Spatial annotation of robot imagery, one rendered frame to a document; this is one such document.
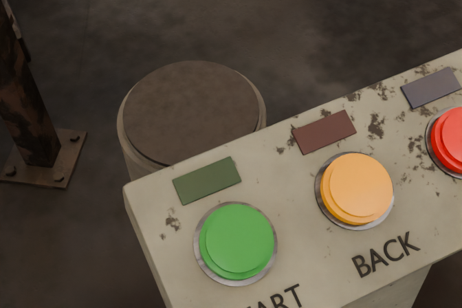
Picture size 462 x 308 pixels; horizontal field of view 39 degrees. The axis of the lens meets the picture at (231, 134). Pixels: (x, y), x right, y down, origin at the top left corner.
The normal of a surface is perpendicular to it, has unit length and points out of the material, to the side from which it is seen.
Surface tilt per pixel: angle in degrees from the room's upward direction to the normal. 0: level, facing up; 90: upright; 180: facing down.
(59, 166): 0
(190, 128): 0
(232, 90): 0
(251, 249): 20
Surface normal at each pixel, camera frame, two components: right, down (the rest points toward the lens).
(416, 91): 0.11, -0.32
